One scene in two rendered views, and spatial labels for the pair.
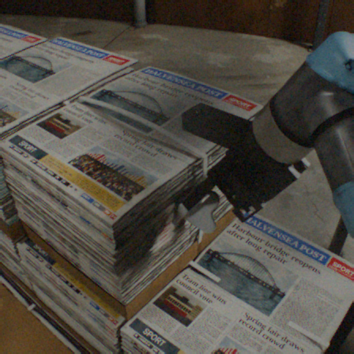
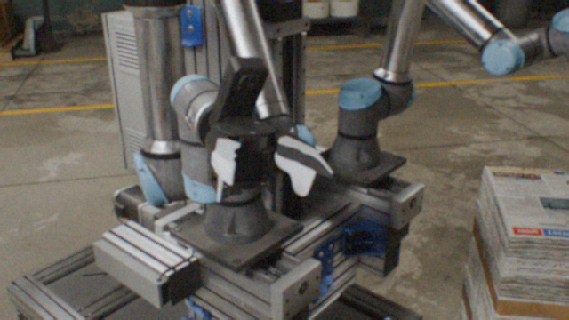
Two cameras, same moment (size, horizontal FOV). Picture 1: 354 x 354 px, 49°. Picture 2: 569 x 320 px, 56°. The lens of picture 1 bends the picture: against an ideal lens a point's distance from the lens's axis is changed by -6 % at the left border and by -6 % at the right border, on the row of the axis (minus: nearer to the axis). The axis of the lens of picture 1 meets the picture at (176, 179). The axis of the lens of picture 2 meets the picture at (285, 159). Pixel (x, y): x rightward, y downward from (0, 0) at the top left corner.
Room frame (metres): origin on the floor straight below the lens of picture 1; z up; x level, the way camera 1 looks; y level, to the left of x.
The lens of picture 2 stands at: (1.08, -1.31, 1.48)
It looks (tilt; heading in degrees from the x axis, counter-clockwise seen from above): 25 degrees down; 150
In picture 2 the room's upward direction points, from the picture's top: straight up
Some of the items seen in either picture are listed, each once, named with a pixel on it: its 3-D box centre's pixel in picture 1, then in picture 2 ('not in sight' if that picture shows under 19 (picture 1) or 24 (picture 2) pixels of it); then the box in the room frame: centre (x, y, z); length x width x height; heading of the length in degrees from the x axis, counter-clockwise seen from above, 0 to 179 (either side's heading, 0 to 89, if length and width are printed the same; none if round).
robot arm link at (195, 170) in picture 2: not in sight; (216, 163); (0.34, -1.01, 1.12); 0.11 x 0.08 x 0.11; 84
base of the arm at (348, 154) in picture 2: not in sight; (356, 144); (-0.08, -0.41, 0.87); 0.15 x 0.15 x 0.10
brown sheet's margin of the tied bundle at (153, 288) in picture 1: (100, 242); not in sight; (0.49, 0.14, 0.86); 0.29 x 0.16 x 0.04; 50
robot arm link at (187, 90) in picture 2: not in sight; (201, 107); (0.34, -1.03, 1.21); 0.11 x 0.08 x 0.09; 174
